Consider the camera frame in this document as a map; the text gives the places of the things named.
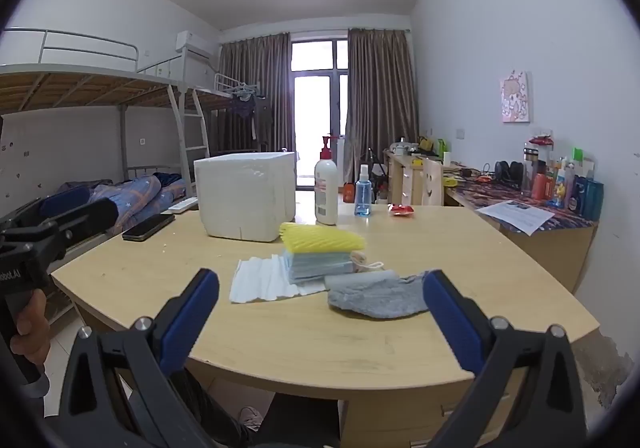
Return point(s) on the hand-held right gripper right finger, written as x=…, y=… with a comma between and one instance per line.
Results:
x=450, y=323

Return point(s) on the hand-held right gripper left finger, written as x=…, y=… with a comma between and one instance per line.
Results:
x=192, y=313

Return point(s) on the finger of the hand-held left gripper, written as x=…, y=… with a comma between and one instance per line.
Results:
x=95, y=217
x=65, y=200

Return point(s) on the grey sock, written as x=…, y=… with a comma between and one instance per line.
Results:
x=380, y=300

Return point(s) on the white tissue paper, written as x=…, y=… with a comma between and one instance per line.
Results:
x=260, y=280

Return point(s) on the white foam strip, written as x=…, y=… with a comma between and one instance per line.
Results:
x=357, y=279

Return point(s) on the white foam box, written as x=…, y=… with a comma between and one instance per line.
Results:
x=245, y=198

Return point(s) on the stack of blue face masks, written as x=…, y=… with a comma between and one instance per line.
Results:
x=315, y=265

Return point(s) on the yellow sponge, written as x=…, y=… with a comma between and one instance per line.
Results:
x=320, y=236

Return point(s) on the person's left hand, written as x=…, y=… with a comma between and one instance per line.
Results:
x=31, y=328

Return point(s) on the black phone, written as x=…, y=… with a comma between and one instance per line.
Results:
x=149, y=227

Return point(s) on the white remote control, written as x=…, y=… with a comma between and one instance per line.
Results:
x=182, y=205

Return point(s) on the grey metal bunk bed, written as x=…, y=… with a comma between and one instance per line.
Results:
x=220, y=98
x=75, y=83

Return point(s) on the grey shoe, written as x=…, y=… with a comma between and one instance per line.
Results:
x=250, y=418

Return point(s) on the red snack packet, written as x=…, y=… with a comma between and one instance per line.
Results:
x=402, y=210

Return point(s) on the desk with patterned cover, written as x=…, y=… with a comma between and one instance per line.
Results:
x=550, y=248

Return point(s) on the printed paper sheet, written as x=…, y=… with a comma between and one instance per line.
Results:
x=517, y=215

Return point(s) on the wooden smiley face chair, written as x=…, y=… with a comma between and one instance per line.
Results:
x=431, y=183

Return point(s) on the blue spray bottle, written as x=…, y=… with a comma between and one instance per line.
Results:
x=363, y=200

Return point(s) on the light wooden desk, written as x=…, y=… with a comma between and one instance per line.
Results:
x=402, y=178

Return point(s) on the person's leg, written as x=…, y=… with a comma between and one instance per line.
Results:
x=300, y=423

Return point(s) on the black headphones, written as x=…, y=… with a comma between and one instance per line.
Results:
x=507, y=173

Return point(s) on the orange bottle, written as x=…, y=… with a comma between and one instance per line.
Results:
x=539, y=187

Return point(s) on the clear tumbler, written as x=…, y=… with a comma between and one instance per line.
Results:
x=530, y=168

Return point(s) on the green bag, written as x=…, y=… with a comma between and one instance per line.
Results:
x=442, y=148

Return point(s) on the white lotion pump bottle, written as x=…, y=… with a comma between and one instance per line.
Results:
x=326, y=193

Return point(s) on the metal pot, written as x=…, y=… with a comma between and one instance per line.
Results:
x=402, y=148

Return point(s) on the hanging dark clothes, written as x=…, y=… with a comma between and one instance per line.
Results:
x=260, y=120

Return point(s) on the white air conditioner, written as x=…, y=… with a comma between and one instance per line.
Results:
x=197, y=44

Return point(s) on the brown curtain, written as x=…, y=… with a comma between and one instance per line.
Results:
x=270, y=78
x=382, y=103

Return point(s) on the glass balcony door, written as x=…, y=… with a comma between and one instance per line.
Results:
x=320, y=103

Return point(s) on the pink wall poster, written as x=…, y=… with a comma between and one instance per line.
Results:
x=515, y=98

